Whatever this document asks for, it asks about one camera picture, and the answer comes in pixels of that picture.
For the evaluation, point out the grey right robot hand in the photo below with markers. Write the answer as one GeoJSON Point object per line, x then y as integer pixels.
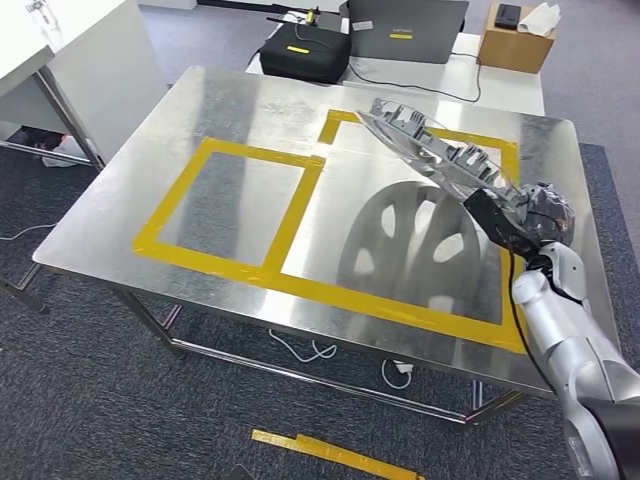
{"type": "Point", "coordinates": [550, 215]}

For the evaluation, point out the grey plastic wheel hubcap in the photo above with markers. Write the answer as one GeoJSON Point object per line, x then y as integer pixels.
{"type": "Point", "coordinates": [440, 159]}

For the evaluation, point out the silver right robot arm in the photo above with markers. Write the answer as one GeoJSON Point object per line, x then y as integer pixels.
{"type": "Point", "coordinates": [564, 331]}

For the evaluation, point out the stainless steel workbench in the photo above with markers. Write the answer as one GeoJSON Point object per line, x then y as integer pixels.
{"type": "Point", "coordinates": [225, 112]}

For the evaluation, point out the white table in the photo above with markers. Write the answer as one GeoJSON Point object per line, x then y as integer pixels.
{"type": "Point", "coordinates": [500, 86]}

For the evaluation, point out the brown cardboard box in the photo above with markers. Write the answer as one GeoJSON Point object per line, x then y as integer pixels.
{"type": "Point", "coordinates": [510, 50]}

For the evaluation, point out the white crumpled tissue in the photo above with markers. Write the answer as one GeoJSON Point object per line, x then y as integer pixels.
{"type": "Point", "coordinates": [540, 18]}

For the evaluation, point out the small black device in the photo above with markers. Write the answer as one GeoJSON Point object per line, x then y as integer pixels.
{"type": "Point", "coordinates": [507, 14]}

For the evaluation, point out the white power strip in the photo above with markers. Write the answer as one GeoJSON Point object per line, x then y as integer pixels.
{"type": "Point", "coordinates": [400, 368]}

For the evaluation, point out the grey laptop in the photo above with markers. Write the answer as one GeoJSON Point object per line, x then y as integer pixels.
{"type": "Point", "coordinates": [404, 30]}

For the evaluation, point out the black carry bag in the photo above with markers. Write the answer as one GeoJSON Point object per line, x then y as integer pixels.
{"type": "Point", "coordinates": [305, 60]}

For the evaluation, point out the black antenna device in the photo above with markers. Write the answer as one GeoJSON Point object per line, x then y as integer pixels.
{"type": "Point", "coordinates": [300, 18]}

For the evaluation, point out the white desk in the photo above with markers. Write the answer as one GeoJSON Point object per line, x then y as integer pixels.
{"type": "Point", "coordinates": [100, 79]}

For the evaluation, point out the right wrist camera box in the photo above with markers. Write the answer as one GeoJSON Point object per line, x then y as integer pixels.
{"type": "Point", "coordinates": [495, 222]}

